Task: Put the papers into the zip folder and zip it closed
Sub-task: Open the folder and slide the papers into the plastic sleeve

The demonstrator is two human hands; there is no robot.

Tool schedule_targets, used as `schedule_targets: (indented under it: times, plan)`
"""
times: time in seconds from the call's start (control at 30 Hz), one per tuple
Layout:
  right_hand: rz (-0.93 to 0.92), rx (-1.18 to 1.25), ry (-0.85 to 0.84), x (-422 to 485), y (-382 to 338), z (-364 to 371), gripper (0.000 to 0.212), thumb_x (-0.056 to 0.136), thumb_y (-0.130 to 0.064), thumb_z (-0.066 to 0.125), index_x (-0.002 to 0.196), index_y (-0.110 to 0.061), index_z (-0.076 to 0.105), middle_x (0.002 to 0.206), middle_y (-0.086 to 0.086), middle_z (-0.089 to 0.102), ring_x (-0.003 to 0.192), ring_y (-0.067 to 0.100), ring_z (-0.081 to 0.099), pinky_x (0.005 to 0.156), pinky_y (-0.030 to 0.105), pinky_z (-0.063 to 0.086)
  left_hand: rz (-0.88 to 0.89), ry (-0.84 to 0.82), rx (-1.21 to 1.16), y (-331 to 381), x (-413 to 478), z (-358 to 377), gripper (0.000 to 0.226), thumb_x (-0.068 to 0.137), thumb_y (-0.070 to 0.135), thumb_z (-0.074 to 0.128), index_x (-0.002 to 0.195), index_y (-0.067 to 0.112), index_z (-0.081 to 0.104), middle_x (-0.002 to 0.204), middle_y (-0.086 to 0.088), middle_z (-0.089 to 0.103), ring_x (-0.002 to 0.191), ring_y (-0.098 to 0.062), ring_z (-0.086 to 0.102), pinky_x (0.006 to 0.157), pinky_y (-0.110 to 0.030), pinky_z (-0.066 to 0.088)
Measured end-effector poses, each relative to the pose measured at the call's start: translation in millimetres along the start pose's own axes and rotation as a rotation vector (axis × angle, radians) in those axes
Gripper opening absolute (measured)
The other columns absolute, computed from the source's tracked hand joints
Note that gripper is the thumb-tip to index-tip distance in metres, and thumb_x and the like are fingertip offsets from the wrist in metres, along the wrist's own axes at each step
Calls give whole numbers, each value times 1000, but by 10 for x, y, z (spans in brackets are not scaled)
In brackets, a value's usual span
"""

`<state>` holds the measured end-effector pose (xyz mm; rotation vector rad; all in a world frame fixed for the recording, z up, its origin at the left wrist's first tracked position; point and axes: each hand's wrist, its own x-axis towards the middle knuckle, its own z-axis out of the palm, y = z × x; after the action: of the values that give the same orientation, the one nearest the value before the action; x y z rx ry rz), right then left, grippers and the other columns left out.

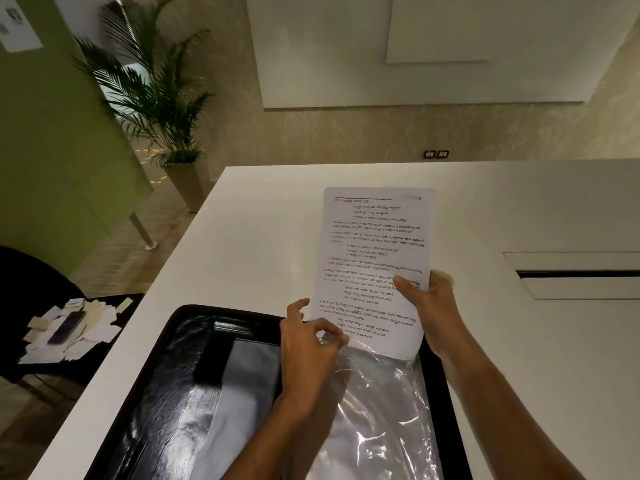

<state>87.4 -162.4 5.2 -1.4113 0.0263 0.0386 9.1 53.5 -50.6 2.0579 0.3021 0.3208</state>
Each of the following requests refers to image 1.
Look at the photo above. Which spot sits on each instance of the pile of paper slips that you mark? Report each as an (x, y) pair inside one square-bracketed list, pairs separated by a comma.
[(97, 324)]

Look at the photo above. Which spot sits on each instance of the metal post with base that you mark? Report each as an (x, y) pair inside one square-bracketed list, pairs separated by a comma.
[(141, 229)]

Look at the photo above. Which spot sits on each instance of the person's left forearm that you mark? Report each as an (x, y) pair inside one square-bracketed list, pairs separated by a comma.
[(280, 439)]

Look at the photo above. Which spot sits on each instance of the white wall poster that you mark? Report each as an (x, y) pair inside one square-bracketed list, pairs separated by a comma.
[(17, 22)]

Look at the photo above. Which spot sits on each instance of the black chair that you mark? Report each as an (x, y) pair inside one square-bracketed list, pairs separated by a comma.
[(30, 274)]

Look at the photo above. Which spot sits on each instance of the person's right thumb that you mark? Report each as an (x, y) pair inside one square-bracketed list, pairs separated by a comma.
[(407, 288)]

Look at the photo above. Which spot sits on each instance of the clear plastic sleeve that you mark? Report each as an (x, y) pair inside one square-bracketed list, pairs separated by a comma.
[(385, 414)]

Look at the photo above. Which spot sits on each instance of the black display folder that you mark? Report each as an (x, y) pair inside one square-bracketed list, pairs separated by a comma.
[(150, 394)]

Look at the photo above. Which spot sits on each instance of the plastic sleeve with grey sheet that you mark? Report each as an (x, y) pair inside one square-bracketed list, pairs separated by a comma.
[(240, 409)]

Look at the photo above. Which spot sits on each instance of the green palm plant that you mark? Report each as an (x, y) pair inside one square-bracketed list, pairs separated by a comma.
[(150, 89)]

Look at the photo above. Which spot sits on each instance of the beige tapered planter pot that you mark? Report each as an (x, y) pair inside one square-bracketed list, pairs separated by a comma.
[(187, 184)]

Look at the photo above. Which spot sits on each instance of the person's right forearm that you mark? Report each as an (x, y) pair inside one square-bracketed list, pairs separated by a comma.
[(505, 419)]

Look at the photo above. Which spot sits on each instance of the small white wall panel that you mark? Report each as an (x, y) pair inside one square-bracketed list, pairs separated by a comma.
[(500, 24)]

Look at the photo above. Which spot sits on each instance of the person's right hand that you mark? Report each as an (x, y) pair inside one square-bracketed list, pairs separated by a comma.
[(440, 314)]

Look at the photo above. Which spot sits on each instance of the black smartphone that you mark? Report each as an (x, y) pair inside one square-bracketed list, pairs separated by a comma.
[(66, 327)]

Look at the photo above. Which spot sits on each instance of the white printed paper sheet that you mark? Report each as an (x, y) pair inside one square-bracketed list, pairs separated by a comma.
[(372, 244)]

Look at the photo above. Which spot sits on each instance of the large white wall board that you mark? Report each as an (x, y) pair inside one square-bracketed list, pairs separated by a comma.
[(320, 54)]

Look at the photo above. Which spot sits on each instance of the person's left hand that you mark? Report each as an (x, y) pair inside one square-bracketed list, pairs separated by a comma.
[(305, 364)]

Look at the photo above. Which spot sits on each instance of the person's left thumb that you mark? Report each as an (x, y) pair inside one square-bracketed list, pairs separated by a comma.
[(334, 341)]

